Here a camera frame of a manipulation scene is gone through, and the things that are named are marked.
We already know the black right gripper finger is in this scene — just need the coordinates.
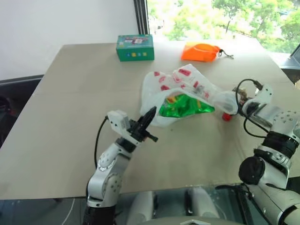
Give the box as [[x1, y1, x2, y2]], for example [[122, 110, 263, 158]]
[[232, 87, 248, 105]]

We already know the green snack packet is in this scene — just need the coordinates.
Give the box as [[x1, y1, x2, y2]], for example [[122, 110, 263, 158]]
[[158, 93, 216, 118]]

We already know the dark window frame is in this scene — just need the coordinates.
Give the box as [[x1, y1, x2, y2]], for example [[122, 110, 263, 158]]
[[133, 0, 150, 35]]

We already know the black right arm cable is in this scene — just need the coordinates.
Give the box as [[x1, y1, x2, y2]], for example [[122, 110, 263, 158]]
[[235, 79, 269, 138]]

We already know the orange drawstring pouch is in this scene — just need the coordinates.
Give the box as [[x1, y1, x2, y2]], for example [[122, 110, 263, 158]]
[[180, 41, 234, 63]]

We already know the white plastic bag red print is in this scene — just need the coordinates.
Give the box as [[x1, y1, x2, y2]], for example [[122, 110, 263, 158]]
[[140, 63, 240, 128]]

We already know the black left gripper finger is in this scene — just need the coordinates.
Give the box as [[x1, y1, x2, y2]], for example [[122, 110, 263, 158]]
[[148, 106, 157, 125], [137, 112, 153, 132]]

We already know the silver robot torso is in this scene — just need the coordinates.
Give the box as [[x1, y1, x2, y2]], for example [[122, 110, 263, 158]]
[[131, 186, 258, 225]]

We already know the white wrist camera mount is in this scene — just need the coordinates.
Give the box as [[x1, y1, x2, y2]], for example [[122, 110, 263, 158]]
[[242, 83, 274, 122], [106, 110, 138, 143]]

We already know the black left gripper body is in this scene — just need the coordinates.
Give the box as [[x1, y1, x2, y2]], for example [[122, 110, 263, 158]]
[[127, 119, 159, 143]]

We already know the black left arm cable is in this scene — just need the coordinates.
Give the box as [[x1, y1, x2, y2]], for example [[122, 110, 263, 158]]
[[94, 116, 109, 167]]

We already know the green cardboard box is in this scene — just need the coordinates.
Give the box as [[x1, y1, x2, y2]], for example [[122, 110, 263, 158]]
[[115, 34, 155, 62]]

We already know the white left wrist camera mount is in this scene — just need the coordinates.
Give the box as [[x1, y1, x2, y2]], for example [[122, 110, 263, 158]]
[[106, 110, 138, 143]]

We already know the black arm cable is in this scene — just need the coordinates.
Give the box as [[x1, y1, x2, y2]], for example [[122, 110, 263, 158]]
[[94, 116, 109, 167], [235, 79, 269, 138]]

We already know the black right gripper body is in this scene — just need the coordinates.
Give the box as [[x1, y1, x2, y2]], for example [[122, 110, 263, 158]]
[[242, 98, 259, 118]]

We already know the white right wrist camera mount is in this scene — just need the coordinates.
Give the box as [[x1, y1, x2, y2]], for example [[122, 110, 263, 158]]
[[242, 83, 274, 122]]

